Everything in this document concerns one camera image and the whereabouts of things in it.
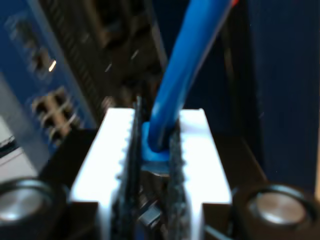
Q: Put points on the black rack server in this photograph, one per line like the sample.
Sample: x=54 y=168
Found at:
x=112 y=37

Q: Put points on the blue network switch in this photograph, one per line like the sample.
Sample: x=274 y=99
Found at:
x=37 y=62

